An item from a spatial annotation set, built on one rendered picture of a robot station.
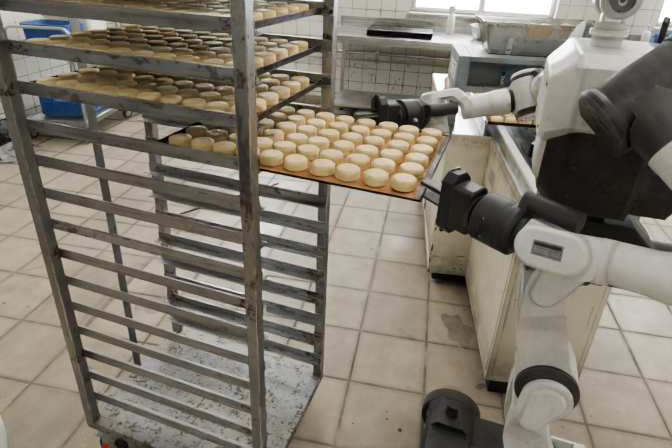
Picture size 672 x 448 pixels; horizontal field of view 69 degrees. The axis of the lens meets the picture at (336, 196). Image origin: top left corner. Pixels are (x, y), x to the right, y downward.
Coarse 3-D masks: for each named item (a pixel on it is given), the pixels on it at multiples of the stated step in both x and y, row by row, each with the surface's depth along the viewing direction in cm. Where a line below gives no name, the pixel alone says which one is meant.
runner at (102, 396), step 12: (96, 396) 155; (108, 396) 154; (132, 408) 151; (144, 408) 153; (156, 420) 149; (168, 420) 147; (180, 420) 150; (192, 432) 145; (204, 432) 144; (228, 444) 142; (240, 444) 143
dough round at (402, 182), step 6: (396, 174) 96; (402, 174) 96; (408, 174) 96; (396, 180) 93; (402, 180) 93; (408, 180) 93; (414, 180) 94; (396, 186) 93; (402, 186) 93; (408, 186) 93; (414, 186) 93
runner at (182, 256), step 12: (60, 228) 127; (72, 228) 126; (84, 228) 124; (108, 240) 123; (120, 240) 121; (132, 240) 120; (156, 252) 119; (168, 252) 117; (180, 252) 116; (192, 264) 116; (204, 264) 115; (216, 264) 114; (228, 264) 112; (240, 276) 112; (264, 276) 113
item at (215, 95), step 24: (72, 72) 122; (96, 72) 125; (120, 72) 127; (144, 72) 126; (144, 96) 105; (168, 96) 106; (192, 96) 109; (216, 96) 108; (264, 96) 109; (288, 96) 116
